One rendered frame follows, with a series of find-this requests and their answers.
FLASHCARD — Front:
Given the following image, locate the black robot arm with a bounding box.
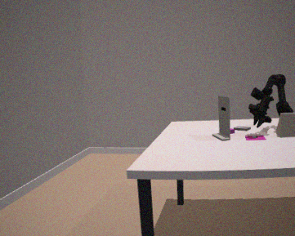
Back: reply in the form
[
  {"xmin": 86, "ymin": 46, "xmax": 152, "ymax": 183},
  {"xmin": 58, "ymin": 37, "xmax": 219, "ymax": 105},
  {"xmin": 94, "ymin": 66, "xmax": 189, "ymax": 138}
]
[{"xmin": 251, "ymin": 74, "xmax": 293, "ymax": 116}]

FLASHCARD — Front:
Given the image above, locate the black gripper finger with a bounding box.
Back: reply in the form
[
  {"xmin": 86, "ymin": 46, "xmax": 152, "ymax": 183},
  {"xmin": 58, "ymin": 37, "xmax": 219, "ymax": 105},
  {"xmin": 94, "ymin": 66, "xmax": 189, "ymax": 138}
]
[
  {"xmin": 257, "ymin": 118, "xmax": 268, "ymax": 128},
  {"xmin": 252, "ymin": 112, "xmax": 261, "ymax": 126}
]

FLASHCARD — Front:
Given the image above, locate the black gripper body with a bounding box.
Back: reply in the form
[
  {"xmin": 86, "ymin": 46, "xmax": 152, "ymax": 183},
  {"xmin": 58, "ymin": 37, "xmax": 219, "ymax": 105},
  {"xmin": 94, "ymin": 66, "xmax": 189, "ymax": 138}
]
[{"xmin": 249, "ymin": 102, "xmax": 271, "ymax": 123}]

